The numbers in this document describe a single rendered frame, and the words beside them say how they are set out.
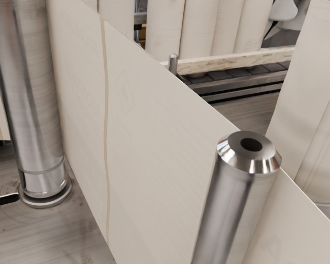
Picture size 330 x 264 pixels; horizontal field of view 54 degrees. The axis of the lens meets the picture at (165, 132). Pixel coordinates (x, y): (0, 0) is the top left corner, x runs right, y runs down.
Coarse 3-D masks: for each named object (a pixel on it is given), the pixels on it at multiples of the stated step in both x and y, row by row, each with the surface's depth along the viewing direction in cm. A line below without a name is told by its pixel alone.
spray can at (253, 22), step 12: (252, 0) 49; (264, 0) 48; (252, 12) 49; (264, 12) 50; (240, 24) 51; (252, 24) 50; (264, 24) 51; (240, 36) 52; (252, 36) 52; (240, 48) 53; (252, 48) 53
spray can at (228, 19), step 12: (228, 0) 47; (240, 0) 47; (228, 12) 48; (240, 12) 49; (216, 24) 49; (228, 24) 49; (216, 36) 50; (228, 36) 50; (216, 48) 51; (228, 48) 51
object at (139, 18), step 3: (306, 9) 61; (144, 12) 48; (306, 12) 61; (135, 15) 47; (138, 15) 47; (141, 15) 47; (144, 15) 48; (135, 18) 47; (138, 18) 48; (141, 18) 48; (144, 18) 48; (135, 21) 48; (138, 21) 48; (141, 21) 48; (144, 21) 48; (135, 24) 48
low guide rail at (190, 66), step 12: (288, 48) 55; (180, 60) 47; (192, 60) 47; (204, 60) 48; (216, 60) 49; (228, 60) 50; (240, 60) 51; (252, 60) 52; (264, 60) 53; (276, 60) 54; (288, 60) 56; (180, 72) 47; (192, 72) 48
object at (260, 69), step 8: (280, 48) 65; (264, 64) 57; (272, 64) 58; (280, 64) 58; (288, 64) 58; (208, 72) 53; (216, 72) 53; (224, 72) 53; (232, 72) 53; (240, 72) 54; (248, 72) 54; (256, 72) 54; (264, 72) 55; (192, 80) 50; (200, 80) 50; (208, 80) 50; (216, 80) 51
